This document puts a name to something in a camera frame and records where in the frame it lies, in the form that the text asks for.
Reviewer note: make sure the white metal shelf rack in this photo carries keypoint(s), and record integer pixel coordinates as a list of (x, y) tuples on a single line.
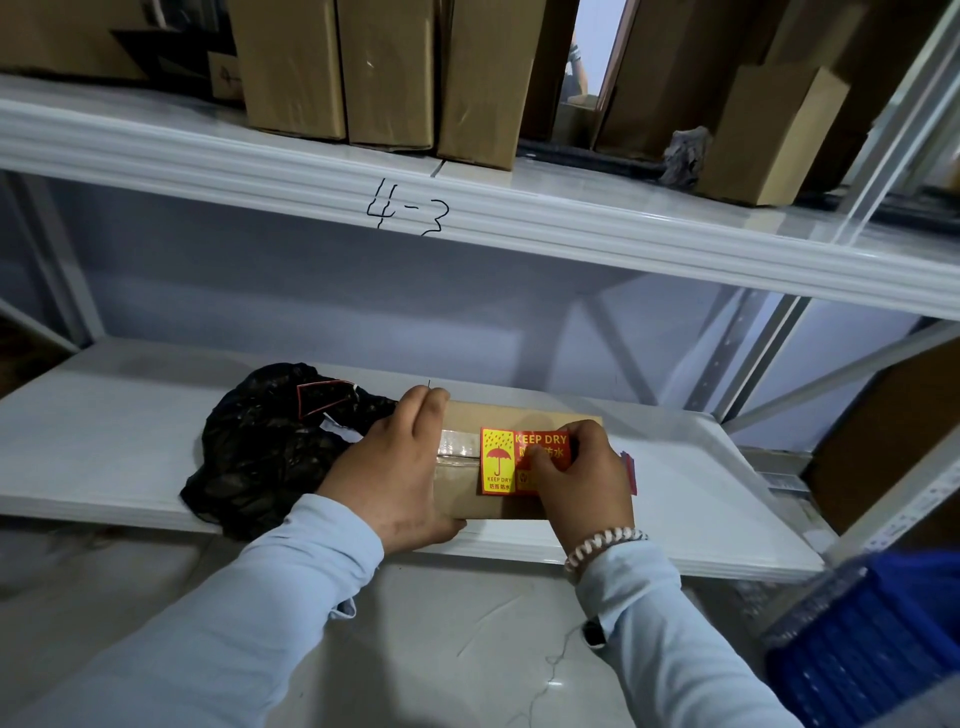
[(225, 150)]

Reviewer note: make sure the person's right thumb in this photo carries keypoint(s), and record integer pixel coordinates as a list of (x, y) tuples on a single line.
[(540, 465)]

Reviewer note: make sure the person's left hand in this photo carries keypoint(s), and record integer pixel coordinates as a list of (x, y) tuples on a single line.
[(390, 480)]

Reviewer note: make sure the row of brown cardboard boxes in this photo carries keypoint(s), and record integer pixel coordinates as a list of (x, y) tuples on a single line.
[(390, 75)]

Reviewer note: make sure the red and yellow warning sticker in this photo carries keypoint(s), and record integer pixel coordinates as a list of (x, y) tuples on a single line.
[(499, 461)]

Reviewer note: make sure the person's right forearm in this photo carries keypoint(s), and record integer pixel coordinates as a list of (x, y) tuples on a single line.
[(667, 652)]

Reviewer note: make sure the red sticker strip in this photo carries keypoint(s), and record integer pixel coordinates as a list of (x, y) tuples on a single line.
[(630, 472)]

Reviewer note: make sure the black plastic bag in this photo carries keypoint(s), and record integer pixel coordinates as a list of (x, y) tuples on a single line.
[(262, 450)]

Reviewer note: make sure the grey crumpled rag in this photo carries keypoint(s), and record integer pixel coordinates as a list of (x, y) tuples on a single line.
[(686, 154)]

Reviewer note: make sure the person's right hand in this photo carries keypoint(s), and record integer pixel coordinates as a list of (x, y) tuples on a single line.
[(589, 495)]

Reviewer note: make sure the blue plastic crate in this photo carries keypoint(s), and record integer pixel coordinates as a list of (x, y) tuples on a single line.
[(862, 645)]

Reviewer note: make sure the person's left thumb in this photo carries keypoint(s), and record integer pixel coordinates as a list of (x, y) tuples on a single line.
[(444, 532)]

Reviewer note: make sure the taped cardboard parcel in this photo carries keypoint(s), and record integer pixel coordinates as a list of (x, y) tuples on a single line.
[(465, 487)]

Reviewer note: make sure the person's left forearm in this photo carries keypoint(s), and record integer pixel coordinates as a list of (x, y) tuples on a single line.
[(225, 630)]

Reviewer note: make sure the large brown carton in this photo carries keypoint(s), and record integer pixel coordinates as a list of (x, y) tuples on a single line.
[(892, 450)]

